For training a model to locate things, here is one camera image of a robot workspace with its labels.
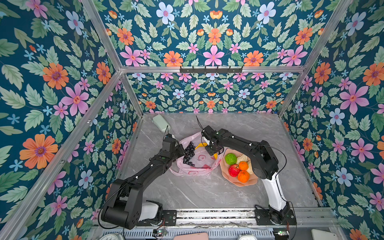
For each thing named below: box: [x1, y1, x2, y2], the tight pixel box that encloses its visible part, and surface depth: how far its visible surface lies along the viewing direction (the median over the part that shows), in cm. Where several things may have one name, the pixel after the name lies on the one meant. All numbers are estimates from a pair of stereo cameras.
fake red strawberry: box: [228, 164, 241, 178], surface depth 86 cm
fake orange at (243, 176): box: [237, 170, 250, 183], surface depth 83 cm
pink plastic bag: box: [170, 132, 224, 177], surface depth 91 cm
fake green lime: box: [225, 153, 238, 166], surface depth 88 cm
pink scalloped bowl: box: [219, 148, 259, 187], surface depth 86 cm
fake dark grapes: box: [183, 141, 196, 167], surface depth 95 cm
